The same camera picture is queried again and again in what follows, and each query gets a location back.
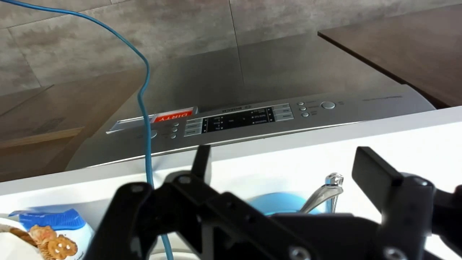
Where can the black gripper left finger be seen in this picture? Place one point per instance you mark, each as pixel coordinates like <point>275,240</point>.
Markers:
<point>193,217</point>

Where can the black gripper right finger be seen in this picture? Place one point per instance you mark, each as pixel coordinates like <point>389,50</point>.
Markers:
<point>410,207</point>

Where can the stainless steel Bosch dishwasher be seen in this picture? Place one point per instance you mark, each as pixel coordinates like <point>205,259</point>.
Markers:
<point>298,73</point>

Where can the blue bowl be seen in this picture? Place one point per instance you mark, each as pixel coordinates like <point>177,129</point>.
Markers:
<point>275,203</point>

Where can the red dirty magnet sign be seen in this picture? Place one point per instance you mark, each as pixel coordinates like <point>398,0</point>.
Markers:
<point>174,117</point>

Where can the pretzel snack bag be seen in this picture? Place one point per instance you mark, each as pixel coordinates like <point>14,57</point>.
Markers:
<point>53,223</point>

